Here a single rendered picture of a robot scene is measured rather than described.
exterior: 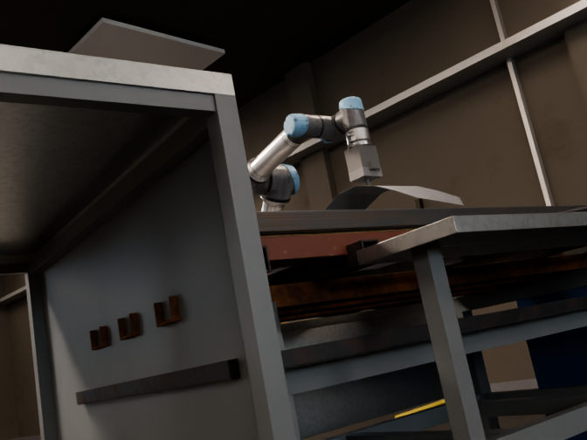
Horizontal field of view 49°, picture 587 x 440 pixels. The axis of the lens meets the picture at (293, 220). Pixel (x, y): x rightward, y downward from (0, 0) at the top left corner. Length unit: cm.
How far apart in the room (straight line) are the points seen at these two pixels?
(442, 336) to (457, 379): 8
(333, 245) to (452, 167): 416
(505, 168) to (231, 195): 433
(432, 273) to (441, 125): 439
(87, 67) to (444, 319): 75
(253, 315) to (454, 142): 459
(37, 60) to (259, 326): 50
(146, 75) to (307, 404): 145
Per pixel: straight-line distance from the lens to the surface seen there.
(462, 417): 124
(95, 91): 101
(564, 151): 508
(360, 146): 201
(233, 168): 105
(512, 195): 521
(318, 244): 134
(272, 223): 128
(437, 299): 123
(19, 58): 99
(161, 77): 106
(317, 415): 226
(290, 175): 240
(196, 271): 122
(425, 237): 118
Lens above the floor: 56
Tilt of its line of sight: 12 degrees up
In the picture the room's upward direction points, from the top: 11 degrees counter-clockwise
